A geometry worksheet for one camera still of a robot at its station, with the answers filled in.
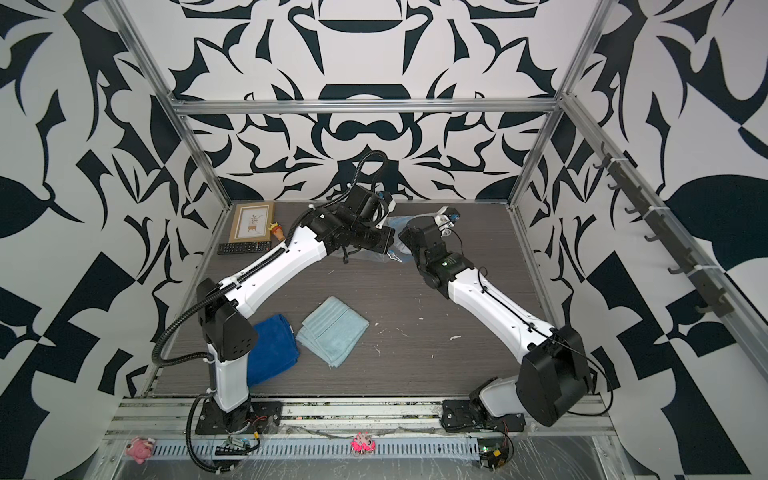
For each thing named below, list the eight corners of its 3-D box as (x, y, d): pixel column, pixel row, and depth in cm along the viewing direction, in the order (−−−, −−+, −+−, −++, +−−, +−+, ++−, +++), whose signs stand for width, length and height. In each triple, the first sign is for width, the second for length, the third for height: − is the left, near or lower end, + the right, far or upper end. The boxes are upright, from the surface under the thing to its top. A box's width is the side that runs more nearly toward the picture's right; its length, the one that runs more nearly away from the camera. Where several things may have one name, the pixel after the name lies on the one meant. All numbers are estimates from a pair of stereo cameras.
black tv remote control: (220, 255, 108) (216, 249, 105) (222, 248, 110) (218, 242, 107) (270, 253, 109) (267, 247, 106) (271, 246, 111) (269, 240, 108)
